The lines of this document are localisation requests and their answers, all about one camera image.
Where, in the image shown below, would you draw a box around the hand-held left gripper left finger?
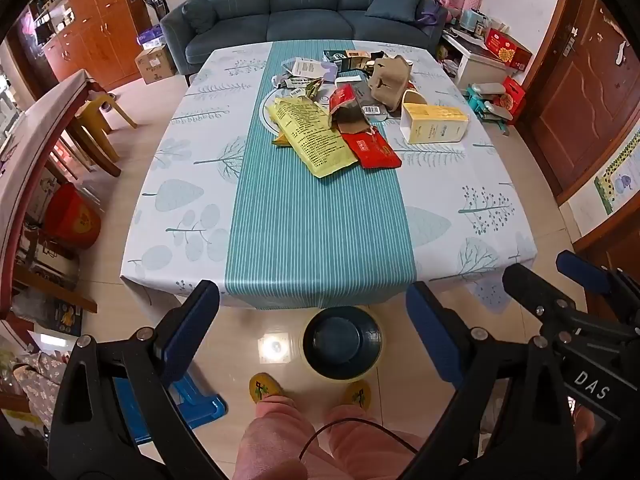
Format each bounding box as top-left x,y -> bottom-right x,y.
47,280 -> 222,480

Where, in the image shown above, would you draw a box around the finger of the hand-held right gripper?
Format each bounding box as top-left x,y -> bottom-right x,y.
556,250 -> 640,311
502,263 -> 576,321

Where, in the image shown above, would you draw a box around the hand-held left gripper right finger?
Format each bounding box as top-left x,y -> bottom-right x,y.
405,281 -> 576,480

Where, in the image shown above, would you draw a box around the dark blue waste bin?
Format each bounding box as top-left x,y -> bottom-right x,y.
301,306 -> 385,382

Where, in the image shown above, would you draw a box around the blue plastic stool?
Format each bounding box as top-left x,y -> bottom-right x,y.
112,367 -> 227,448

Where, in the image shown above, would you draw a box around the yellow slipper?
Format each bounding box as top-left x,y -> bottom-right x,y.
340,381 -> 373,411
249,372 -> 285,405

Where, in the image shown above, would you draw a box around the leaf print tablecloth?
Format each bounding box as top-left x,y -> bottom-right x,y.
120,40 -> 538,311

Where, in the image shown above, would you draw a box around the floral cloth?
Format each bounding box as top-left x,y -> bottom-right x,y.
10,350 -> 68,426

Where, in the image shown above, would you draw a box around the red bucket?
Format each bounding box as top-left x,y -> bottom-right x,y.
44,182 -> 102,250

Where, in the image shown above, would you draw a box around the small red box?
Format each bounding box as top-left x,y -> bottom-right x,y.
500,76 -> 527,117

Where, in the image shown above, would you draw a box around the yellow white carton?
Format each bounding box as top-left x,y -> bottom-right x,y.
400,102 -> 471,146

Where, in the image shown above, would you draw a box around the teal toy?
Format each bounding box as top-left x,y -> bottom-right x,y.
465,82 -> 516,133

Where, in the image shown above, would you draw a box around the red snack packet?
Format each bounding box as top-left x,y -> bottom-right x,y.
340,127 -> 403,170

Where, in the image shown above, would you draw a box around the yellow printed paper packet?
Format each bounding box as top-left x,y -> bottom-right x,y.
263,97 -> 358,179

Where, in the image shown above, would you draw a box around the white low cabinet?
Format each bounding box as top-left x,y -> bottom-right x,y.
442,30 -> 506,88

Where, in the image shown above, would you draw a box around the large red gift box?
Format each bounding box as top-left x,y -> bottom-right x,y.
484,27 -> 533,71

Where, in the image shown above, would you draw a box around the red brown snack bag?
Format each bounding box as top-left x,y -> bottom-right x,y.
327,84 -> 371,133

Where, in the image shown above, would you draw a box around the brown paper bag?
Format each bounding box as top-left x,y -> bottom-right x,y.
368,55 -> 413,111

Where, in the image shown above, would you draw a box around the round leaf print placemat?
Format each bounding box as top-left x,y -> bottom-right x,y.
258,85 -> 401,136

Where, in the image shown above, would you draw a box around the wooden side table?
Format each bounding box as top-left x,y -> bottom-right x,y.
0,69 -> 123,321

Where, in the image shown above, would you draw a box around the yellow plastic stool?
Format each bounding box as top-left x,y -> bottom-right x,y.
65,91 -> 138,136

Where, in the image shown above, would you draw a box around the pale blue appliance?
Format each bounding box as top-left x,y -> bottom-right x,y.
459,7 -> 491,36

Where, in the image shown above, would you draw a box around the cardboard box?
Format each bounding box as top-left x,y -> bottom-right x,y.
134,44 -> 177,86

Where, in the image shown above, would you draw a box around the white purple box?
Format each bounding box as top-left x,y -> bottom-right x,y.
285,56 -> 338,83

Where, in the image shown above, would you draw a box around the purple bag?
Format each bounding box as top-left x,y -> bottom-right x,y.
400,0 -> 448,28

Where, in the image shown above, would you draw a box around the dark teal cushion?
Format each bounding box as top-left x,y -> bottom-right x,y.
366,0 -> 423,23
182,0 -> 218,35

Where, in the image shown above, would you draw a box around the purple pack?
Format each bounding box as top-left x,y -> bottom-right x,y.
136,27 -> 166,51

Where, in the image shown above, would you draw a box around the dark teal sofa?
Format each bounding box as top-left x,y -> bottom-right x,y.
160,0 -> 448,81

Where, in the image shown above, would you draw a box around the wooden cabinet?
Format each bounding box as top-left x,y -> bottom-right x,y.
30,0 -> 146,86

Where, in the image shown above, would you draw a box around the wall poster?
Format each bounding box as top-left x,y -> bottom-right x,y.
567,125 -> 640,236

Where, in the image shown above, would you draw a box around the black cable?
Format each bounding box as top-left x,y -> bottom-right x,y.
298,417 -> 418,461

